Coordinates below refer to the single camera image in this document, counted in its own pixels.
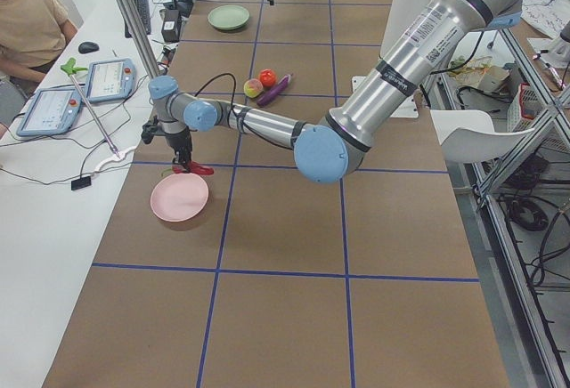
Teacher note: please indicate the red chili pepper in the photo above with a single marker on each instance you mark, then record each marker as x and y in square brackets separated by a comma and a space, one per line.
[192, 168]

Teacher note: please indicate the red tomato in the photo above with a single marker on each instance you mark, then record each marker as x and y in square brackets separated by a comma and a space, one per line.
[267, 78]

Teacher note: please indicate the peach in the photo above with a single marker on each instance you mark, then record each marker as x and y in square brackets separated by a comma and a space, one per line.
[253, 88]

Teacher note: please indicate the purple eggplant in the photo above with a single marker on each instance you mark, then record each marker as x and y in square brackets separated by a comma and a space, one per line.
[269, 96]

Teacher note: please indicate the pink plate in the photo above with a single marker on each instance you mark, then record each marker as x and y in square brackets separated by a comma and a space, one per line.
[179, 197]

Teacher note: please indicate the green plate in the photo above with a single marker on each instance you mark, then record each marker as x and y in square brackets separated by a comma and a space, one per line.
[228, 17]

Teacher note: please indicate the small black box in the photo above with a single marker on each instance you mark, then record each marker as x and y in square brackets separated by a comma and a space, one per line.
[81, 183]

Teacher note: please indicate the black power adapter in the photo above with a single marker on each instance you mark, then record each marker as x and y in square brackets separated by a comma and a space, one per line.
[171, 26]

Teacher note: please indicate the far teach pendant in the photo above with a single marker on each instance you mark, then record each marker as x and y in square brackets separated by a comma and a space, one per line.
[110, 80]

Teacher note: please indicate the teach pendant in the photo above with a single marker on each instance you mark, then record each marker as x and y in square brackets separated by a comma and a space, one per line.
[110, 80]
[50, 112]

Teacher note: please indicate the black keyboard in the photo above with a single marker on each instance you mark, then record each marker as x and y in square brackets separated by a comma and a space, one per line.
[143, 9]

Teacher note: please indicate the near teach pendant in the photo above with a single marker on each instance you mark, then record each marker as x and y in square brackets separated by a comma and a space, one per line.
[50, 112]

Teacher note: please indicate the black computer mouse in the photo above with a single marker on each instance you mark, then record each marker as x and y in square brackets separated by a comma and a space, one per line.
[88, 47]

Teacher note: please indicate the person in beige shirt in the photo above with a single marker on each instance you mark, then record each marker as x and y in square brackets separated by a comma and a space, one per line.
[34, 34]

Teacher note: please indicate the cardboard box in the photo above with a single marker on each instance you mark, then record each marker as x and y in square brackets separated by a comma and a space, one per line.
[493, 79]

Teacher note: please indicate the white chair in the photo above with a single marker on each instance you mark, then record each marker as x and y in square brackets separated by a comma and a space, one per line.
[468, 136]

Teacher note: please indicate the white basket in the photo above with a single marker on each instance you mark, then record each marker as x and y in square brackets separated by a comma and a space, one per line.
[524, 109]

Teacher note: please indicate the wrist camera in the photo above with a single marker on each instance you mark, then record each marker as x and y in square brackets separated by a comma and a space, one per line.
[150, 130]

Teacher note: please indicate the white curved bracket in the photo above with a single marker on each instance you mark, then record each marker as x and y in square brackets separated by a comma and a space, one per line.
[114, 158]

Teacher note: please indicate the green handled grabber stick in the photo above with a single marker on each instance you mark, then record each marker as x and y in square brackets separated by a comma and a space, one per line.
[70, 69]

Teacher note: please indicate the aluminium frame post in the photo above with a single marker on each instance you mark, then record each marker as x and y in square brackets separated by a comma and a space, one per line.
[141, 40]

